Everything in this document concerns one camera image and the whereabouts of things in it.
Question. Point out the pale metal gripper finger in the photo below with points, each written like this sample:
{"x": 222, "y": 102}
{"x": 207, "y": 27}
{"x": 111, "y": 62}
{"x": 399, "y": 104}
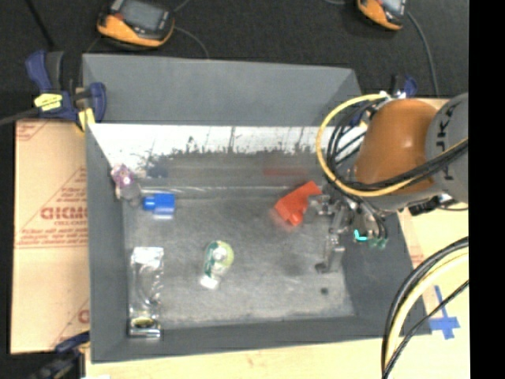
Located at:
{"x": 320, "y": 205}
{"x": 334, "y": 251}

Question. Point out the red plastic block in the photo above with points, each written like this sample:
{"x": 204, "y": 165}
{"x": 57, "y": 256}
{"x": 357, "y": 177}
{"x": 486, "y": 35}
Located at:
{"x": 296, "y": 205}

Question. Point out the grey metal bin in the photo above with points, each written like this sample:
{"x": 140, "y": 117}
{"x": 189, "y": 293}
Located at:
{"x": 244, "y": 286}

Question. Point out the green and white toy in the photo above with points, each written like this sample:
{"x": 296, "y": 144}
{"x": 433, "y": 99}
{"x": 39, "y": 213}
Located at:
{"x": 217, "y": 257}

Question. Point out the blue cylinder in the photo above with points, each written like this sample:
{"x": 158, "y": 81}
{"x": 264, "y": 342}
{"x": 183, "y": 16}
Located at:
{"x": 158, "y": 203}

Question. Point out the clear plastic packet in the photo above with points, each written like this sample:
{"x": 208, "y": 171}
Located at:
{"x": 147, "y": 282}

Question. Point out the purple flower toy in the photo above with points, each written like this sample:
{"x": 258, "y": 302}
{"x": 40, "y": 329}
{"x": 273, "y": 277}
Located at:
{"x": 124, "y": 178}

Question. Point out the brown cardboard board red print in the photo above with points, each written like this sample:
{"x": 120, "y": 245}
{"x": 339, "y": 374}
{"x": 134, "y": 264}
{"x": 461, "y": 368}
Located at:
{"x": 47, "y": 196}

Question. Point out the black cylinder on white bracket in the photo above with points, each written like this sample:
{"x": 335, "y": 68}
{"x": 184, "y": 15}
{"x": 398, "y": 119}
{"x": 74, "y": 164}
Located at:
{"x": 424, "y": 207}

